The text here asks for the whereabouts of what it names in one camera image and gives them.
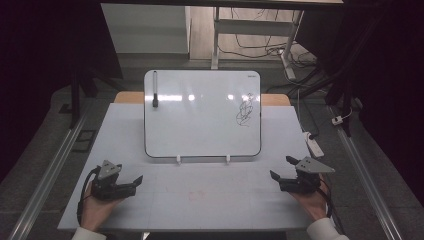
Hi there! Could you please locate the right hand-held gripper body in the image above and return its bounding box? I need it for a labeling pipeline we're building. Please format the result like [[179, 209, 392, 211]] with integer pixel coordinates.
[[279, 156, 336, 195]]

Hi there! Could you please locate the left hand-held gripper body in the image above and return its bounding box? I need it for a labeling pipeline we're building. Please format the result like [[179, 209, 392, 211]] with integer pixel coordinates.
[[90, 159, 138, 202]]

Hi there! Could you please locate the white marker with black cap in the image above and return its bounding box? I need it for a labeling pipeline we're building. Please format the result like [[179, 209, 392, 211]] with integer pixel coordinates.
[[152, 70, 159, 109]]

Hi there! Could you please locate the person's right hand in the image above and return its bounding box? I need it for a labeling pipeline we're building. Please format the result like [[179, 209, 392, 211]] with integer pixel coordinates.
[[288, 173, 331, 223]]

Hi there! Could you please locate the person's left hand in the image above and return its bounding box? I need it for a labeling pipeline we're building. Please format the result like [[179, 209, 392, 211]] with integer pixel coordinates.
[[79, 182, 134, 233]]

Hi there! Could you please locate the white table mat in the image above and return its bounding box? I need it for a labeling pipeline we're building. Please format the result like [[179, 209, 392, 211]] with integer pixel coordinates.
[[57, 102, 316, 233]]

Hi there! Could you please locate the black metal stand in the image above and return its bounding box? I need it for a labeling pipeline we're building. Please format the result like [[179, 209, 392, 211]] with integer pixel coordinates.
[[59, 64, 99, 129]]

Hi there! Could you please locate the white whiteboard with black rim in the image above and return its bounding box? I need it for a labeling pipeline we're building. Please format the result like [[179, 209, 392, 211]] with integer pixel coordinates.
[[143, 69, 262, 159]]

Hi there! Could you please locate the black curtain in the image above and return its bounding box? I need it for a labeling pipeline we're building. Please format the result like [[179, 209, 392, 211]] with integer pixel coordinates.
[[296, 0, 424, 208], [0, 0, 124, 183]]

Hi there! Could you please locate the right hand-held gripper black cable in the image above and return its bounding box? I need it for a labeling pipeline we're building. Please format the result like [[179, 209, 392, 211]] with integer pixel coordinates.
[[319, 176, 346, 235]]

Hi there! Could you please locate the hand-held gripper black cable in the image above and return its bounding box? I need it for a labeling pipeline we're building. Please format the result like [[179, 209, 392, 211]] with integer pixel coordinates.
[[319, 176, 346, 235], [76, 167, 101, 228]]

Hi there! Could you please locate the left hand-held gripper black cable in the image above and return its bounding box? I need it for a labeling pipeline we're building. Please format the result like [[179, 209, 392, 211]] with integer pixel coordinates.
[[76, 167, 101, 228]]

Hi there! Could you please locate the black floor cable tangle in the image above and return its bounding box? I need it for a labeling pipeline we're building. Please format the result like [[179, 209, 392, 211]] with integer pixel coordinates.
[[218, 8, 318, 68]]

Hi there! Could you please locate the white desk frame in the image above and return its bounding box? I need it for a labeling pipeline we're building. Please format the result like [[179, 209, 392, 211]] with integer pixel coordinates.
[[210, 6, 305, 81]]

